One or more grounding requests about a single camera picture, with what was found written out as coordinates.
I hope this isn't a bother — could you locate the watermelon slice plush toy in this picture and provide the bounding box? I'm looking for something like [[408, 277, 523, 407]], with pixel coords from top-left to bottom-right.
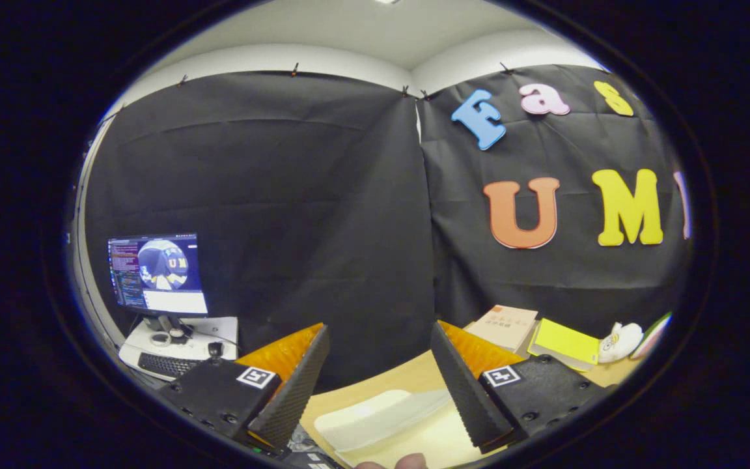
[[631, 312, 673, 360]]

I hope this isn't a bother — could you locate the black backdrop cloth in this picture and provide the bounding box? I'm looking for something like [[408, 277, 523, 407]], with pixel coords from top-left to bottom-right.
[[82, 64, 695, 393]]

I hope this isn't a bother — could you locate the yellow cover book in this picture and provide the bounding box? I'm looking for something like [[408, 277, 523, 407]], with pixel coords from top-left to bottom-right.
[[527, 318, 601, 373]]

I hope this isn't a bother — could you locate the computer monitor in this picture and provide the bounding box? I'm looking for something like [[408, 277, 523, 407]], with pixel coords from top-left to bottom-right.
[[107, 233, 210, 336]]

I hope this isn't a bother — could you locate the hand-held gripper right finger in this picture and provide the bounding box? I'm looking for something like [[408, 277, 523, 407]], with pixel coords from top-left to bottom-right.
[[431, 320, 611, 455]]

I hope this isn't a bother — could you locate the white plush toy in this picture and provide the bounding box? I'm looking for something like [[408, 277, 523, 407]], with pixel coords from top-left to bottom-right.
[[598, 322, 645, 364]]

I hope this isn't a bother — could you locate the green fabric storage box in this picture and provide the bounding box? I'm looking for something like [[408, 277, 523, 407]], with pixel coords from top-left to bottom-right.
[[313, 388, 480, 468]]

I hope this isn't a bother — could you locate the small white desk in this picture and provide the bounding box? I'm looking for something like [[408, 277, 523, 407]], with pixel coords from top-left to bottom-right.
[[118, 316, 240, 386]]

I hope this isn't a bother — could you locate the black keyboard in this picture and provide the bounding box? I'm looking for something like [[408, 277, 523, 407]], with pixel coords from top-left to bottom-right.
[[137, 352, 201, 380]]

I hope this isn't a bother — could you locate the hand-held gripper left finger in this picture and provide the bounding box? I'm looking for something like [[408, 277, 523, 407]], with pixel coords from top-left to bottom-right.
[[157, 323, 331, 455]]

